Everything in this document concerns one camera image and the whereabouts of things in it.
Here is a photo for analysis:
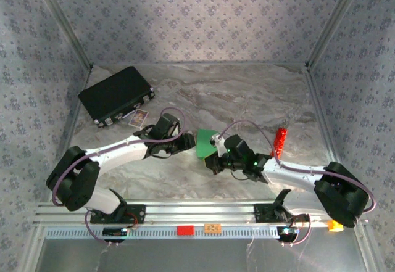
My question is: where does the green paper sheet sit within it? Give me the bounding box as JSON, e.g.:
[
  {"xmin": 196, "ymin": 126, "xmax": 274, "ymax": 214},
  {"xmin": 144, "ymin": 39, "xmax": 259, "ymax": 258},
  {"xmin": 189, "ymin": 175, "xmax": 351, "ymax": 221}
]
[{"xmin": 196, "ymin": 128, "xmax": 223, "ymax": 161}]

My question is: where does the colourful card pack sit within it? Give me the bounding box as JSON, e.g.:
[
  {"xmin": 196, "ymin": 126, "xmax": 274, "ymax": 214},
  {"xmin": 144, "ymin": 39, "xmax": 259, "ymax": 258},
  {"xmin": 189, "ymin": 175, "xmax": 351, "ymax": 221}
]
[{"xmin": 128, "ymin": 109, "xmax": 149, "ymax": 128}]

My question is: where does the red glitter tube silver base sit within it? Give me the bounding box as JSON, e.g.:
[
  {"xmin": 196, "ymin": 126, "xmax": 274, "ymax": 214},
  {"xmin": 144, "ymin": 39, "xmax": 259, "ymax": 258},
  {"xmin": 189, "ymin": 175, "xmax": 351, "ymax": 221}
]
[{"xmin": 270, "ymin": 126, "xmax": 288, "ymax": 162}]

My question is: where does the black hard case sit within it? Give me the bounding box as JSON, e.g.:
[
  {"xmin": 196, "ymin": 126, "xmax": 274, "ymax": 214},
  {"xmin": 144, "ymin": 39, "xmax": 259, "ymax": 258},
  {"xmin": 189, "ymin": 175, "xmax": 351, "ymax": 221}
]
[{"xmin": 77, "ymin": 65, "xmax": 156, "ymax": 128}]

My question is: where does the black right controller board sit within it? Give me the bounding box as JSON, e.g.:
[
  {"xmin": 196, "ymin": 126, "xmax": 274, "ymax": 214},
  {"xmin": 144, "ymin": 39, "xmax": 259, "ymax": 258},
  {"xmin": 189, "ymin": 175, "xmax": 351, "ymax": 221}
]
[{"xmin": 276, "ymin": 226, "xmax": 300, "ymax": 237}]

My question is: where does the black controller board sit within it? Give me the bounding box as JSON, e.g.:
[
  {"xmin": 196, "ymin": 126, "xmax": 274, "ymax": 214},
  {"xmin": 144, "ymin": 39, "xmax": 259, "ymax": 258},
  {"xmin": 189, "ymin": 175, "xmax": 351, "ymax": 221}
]
[
  {"xmin": 276, "ymin": 226, "xmax": 300, "ymax": 237},
  {"xmin": 102, "ymin": 227, "xmax": 128, "ymax": 237}
]

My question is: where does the black left controller board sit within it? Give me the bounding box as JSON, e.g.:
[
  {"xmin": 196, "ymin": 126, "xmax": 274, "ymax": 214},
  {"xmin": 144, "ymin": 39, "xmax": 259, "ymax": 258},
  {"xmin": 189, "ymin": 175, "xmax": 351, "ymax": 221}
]
[{"xmin": 102, "ymin": 227, "xmax": 128, "ymax": 237}]

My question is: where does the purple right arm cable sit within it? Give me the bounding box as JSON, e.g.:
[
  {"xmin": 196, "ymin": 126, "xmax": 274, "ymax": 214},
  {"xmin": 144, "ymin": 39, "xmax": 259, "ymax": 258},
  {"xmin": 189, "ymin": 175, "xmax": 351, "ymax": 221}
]
[{"xmin": 215, "ymin": 120, "xmax": 377, "ymax": 247}]

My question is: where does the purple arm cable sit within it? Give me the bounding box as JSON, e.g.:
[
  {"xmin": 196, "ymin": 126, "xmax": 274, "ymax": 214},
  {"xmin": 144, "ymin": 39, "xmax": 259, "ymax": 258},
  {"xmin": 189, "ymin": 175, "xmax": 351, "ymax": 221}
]
[
  {"xmin": 215, "ymin": 120, "xmax": 377, "ymax": 247},
  {"xmin": 51, "ymin": 107, "xmax": 186, "ymax": 248}
]

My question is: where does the aluminium mounting rail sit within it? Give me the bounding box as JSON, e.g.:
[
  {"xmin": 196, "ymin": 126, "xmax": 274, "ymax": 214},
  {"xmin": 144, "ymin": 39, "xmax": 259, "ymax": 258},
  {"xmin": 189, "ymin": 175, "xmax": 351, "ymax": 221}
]
[{"xmin": 33, "ymin": 200, "xmax": 370, "ymax": 227}]

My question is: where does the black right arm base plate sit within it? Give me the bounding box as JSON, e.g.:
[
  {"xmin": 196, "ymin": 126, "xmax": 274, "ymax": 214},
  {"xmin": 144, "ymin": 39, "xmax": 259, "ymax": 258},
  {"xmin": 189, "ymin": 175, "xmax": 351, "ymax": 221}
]
[{"xmin": 254, "ymin": 203, "xmax": 310, "ymax": 223}]

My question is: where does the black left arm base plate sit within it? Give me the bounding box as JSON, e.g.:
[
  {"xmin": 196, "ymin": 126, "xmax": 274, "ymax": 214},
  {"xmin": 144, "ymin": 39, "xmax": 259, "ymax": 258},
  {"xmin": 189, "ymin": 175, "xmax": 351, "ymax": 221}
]
[{"xmin": 89, "ymin": 203, "xmax": 146, "ymax": 225}]

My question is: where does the red wire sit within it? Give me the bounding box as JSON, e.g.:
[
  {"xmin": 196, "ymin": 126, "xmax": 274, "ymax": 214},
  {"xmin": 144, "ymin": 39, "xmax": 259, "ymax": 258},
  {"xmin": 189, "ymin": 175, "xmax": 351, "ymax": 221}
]
[{"xmin": 125, "ymin": 212, "xmax": 139, "ymax": 228}]

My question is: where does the grey slotted cable duct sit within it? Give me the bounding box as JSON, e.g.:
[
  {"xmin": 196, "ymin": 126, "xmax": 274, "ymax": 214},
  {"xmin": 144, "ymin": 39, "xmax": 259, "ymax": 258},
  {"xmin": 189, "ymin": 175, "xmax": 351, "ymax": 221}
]
[{"xmin": 46, "ymin": 225, "xmax": 280, "ymax": 240}]

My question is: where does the aluminium side rail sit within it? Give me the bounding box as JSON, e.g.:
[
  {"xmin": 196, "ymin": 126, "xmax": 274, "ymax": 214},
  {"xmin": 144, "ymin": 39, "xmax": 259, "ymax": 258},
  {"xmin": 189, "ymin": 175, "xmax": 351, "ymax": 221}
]
[
  {"xmin": 304, "ymin": 64, "xmax": 352, "ymax": 200},
  {"xmin": 49, "ymin": 65, "xmax": 94, "ymax": 202}
]

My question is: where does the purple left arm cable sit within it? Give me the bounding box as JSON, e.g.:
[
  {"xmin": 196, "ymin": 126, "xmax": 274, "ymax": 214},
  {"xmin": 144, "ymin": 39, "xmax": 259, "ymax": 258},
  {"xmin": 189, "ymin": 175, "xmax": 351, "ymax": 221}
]
[{"xmin": 51, "ymin": 107, "xmax": 186, "ymax": 248}]

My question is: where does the aluminium frame post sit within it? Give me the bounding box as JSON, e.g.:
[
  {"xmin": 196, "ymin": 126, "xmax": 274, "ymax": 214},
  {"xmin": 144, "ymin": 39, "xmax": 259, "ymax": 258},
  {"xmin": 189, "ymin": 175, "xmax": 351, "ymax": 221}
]
[
  {"xmin": 306, "ymin": 0, "xmax": 367, "ymax": 69},
  {"xmin": 32, "ymin": 0, "xmax": 93, "ymax": 70}
]

